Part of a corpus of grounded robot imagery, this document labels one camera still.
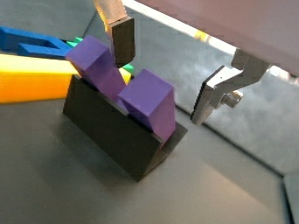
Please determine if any black angled fixture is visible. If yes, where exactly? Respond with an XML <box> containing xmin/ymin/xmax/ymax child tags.
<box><xmin>63</xmin><ymin>75</ymin><xmax>188</xmax><ymax>182</ymax></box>

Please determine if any yellow long bar block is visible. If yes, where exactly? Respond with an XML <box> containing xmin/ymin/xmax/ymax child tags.
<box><xmin>0</xmin><ymin>53</ymin><xmax>131</xmax><ymax>104</ymax></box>

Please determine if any green S-shaped block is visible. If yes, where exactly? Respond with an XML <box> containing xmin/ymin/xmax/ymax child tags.
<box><xmin>67</xmin><ymin>37</ymin><xmax>135</xmax><ymax>73</ymax></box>

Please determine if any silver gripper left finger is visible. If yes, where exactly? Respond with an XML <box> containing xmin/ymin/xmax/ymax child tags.
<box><xmin>94</xmin><ymin>0</ymin><xmax>136</xmax><ymax>67</ymax></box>

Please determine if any blue U-shaped block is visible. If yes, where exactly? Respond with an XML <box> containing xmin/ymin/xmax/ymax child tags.
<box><xmin>0</xmin><ymin>26</ymin><xmax>71</xmax><ymax>60</ymax></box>

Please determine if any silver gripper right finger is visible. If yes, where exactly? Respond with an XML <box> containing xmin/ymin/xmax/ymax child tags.
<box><xmin>191</xmin><ymin>49</ymin><xmax>270</xmax><ymax>125</ymax></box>

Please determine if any purple U-shaped block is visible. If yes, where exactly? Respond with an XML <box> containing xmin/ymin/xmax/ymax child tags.
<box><xmin>65</xmin><ymin>36</ymin><xmax>175</xmax><ymax>141</ymax></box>

